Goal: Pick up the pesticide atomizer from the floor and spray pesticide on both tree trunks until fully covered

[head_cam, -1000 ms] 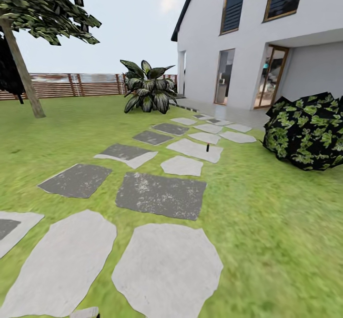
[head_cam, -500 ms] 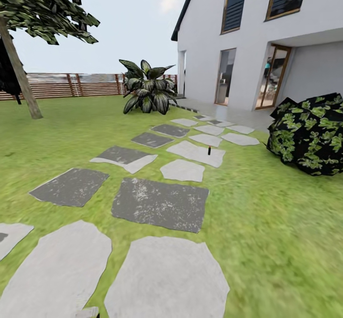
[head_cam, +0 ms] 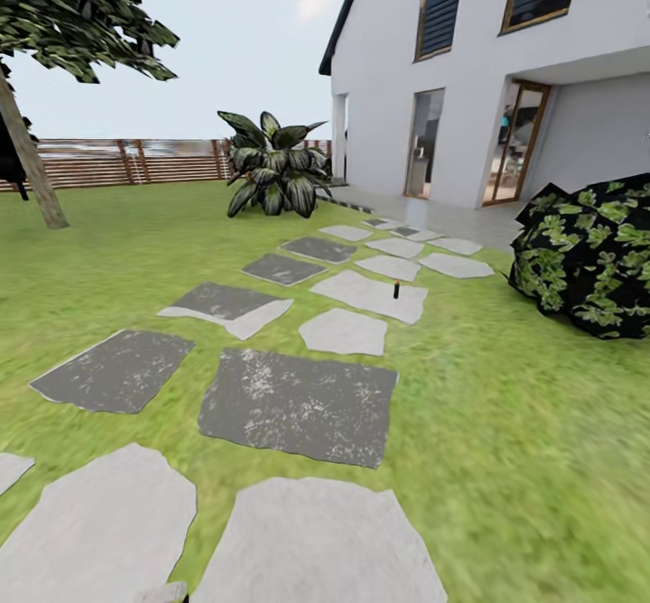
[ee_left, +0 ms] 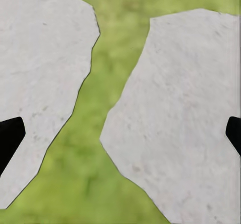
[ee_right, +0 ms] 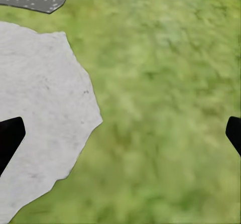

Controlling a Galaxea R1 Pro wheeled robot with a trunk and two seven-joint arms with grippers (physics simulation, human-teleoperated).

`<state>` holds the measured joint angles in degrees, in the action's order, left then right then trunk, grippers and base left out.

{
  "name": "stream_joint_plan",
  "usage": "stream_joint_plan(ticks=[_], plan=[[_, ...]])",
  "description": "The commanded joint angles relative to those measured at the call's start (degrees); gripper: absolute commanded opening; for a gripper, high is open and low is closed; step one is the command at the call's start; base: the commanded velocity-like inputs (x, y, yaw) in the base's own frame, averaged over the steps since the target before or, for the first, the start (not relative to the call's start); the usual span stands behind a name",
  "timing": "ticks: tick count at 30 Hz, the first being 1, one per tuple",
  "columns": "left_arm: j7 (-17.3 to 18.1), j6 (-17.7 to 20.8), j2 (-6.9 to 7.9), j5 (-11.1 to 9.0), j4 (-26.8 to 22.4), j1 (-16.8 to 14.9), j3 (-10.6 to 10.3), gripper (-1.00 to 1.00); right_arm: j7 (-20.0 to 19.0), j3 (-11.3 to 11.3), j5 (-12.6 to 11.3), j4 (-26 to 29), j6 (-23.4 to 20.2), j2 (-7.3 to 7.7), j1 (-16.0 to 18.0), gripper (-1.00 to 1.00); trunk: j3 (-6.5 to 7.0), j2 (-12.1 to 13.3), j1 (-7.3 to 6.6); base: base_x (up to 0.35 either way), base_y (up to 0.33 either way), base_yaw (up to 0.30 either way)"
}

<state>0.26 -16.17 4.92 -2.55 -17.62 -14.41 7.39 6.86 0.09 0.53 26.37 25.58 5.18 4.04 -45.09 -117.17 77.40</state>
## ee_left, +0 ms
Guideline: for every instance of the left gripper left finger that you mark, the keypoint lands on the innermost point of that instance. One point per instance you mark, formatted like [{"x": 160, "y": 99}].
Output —
[{"x": 12, "y": 132}]

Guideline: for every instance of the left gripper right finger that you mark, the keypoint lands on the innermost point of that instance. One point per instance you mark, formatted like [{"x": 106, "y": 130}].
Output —
[{"x": 233, "y": 132}]

